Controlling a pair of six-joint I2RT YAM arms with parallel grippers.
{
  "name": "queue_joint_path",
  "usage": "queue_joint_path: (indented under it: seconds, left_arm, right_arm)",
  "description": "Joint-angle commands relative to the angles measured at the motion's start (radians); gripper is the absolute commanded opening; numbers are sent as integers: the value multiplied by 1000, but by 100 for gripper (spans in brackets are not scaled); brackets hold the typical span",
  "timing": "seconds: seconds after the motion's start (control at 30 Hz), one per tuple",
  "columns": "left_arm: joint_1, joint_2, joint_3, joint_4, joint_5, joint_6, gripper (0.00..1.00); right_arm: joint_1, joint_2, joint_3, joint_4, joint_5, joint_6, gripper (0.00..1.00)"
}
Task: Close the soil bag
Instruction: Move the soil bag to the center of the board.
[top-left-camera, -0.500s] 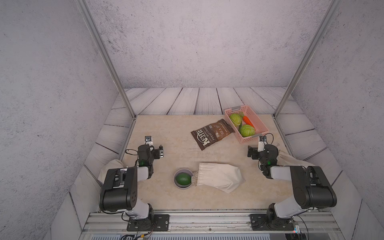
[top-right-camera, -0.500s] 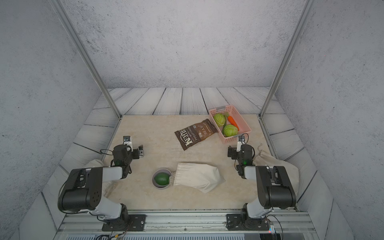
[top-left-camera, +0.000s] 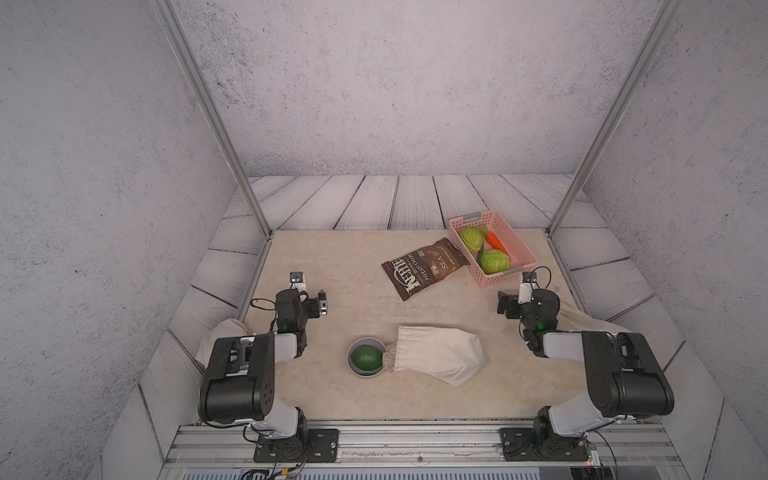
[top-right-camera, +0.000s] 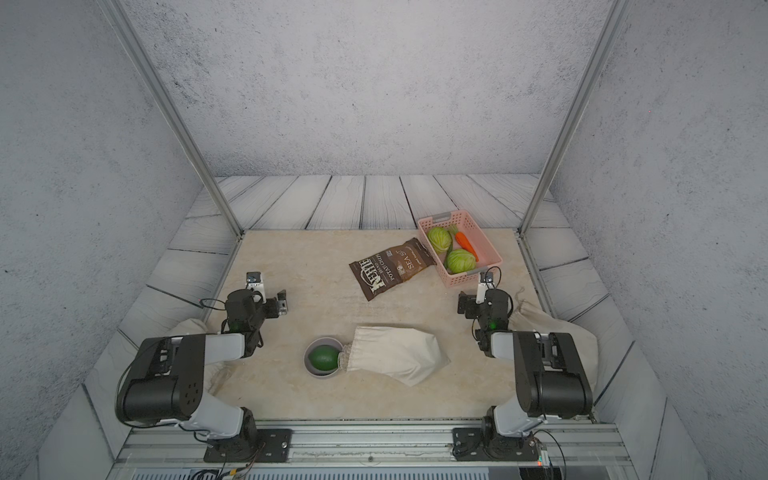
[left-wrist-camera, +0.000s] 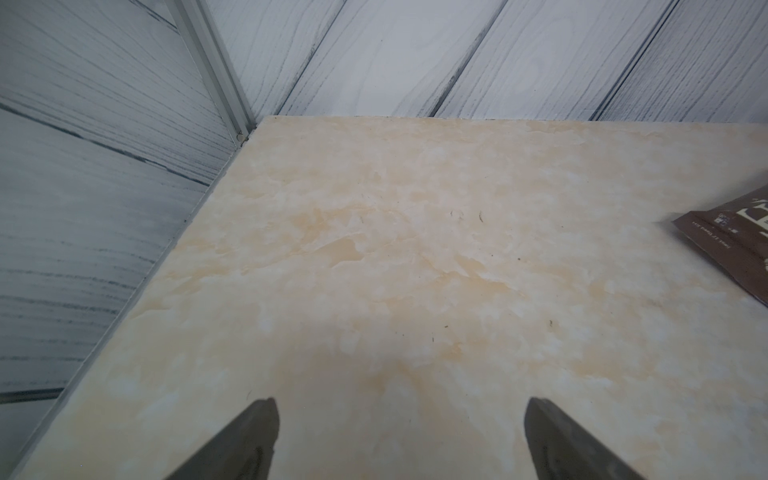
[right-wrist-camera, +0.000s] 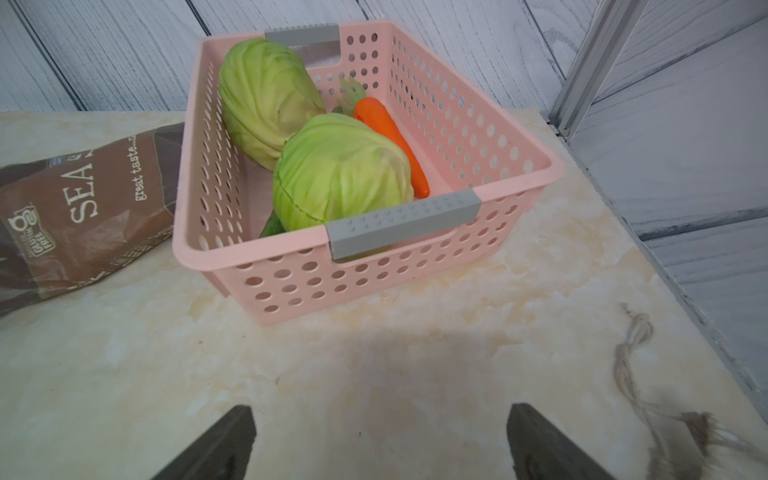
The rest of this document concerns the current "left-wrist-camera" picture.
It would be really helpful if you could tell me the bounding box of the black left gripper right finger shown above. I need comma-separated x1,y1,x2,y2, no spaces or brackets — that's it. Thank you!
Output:
524,397,643,480

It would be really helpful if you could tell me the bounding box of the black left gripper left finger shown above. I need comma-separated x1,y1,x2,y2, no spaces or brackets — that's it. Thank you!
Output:
167,398,280,480

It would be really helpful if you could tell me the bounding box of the brown Kettle chips bag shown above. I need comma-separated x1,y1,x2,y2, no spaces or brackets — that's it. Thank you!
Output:
673,186,767,304

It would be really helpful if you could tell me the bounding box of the left aluminium frame post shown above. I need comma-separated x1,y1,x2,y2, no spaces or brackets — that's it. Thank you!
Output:
166,0,256,146

